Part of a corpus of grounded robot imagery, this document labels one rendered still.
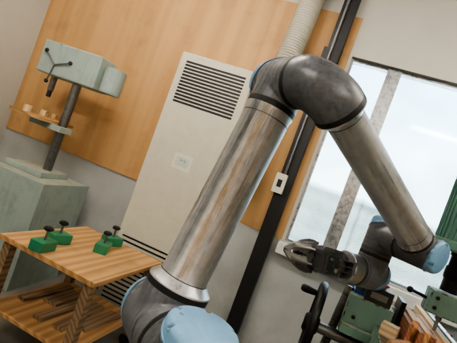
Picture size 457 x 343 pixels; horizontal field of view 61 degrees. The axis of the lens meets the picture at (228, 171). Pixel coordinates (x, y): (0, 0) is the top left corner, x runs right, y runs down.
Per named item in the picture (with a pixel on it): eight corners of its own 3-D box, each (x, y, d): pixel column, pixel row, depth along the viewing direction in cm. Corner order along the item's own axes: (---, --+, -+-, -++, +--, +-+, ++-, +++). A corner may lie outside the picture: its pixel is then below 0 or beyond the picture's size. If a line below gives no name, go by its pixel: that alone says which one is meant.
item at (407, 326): (391, 321, 131) (398, 303, 131) (394, 322, 131) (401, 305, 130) (402, 344, 110) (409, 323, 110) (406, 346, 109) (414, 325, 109)
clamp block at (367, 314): (340, 308, 136) (349, 284, 136) (379, 325, 132) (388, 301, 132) (341, 320, 122) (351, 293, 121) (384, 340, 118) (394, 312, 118)
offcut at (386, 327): (377, 333, 112) (381, 321, 112) (380, 331, 115) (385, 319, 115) (393, 341, 109) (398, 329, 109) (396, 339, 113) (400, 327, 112)
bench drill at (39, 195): (4, 250, 296) (73, 54, 293) (70, 282, 281) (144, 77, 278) (-55, 260, 249) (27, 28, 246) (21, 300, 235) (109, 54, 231)
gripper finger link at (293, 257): (296, 252, 96) (322, 259, 100) (281, 247, 101) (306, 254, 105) (293, 264, 95) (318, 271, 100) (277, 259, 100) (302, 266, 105)
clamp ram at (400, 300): (370, 312, 130) (379, 287, 130) (392, 322, 128) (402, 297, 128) (373, 320, 122) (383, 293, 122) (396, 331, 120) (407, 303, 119)
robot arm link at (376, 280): (373, 254, 122) (362, 284, 122) (347, 246, 116) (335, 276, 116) (398, 266, 114) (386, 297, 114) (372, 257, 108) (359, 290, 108)
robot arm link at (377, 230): (418, 228, 111) (402, 268, 111) (386, 217, 121) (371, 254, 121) (399, 220, 107) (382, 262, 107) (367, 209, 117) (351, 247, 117)
